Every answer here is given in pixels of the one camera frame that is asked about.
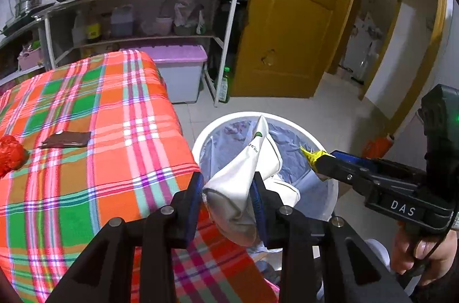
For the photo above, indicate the plaid covered table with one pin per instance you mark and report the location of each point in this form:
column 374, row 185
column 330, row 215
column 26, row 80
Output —
column 107, row 145

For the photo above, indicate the dark bottle yellow label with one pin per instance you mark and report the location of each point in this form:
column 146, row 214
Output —
column 93, row 32

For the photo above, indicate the dark brown flat packet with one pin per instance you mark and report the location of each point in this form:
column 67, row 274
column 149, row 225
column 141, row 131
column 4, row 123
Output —
column 68, row 139

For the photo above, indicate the white plastic jug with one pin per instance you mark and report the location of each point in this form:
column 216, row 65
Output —
column 79, row 30

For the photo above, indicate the yellow foil wrapper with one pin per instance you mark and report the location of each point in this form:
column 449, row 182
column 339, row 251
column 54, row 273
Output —
column 311, row 156

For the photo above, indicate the white cloth garment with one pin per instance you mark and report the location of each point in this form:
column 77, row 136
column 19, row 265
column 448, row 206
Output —
column 244, row 159

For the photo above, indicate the pink plastic basket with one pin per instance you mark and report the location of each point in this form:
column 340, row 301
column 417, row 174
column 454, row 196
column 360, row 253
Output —
column 30, row 61

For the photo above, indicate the stainless steamer pot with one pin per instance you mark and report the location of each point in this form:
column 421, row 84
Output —
column 28, row 1

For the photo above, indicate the storage box with purple lid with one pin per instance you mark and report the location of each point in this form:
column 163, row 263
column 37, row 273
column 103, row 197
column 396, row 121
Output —
column 179, row 80

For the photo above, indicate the yellow wooden door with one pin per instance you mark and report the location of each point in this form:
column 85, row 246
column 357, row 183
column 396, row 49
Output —
column 294, row 19

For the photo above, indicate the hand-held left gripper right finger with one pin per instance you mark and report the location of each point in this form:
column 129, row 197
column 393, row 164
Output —
column 257, row 204

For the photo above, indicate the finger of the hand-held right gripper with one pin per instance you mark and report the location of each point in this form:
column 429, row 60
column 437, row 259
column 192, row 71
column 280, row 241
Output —
column 337, row 170
column 353, row 156

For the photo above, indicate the grey plastic jug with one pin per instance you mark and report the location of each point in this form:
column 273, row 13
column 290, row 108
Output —
column 122, row 23

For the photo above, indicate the crumpled plastic bags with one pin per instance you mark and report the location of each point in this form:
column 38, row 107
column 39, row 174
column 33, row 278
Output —
column 188, row 18

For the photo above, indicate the green glass bottle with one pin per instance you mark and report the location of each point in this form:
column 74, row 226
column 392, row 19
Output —
column 225, row 87

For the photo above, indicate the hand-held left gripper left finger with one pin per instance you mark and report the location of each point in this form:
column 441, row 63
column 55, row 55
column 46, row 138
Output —
column 195, row 197

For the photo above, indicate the white trash bin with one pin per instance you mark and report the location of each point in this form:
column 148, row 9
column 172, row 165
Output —
column 229, row 118

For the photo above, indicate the white appliance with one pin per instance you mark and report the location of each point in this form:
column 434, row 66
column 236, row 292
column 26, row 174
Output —
column 362, row 52

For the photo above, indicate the person's right hand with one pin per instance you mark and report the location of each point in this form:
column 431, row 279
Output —
column 405, row 249

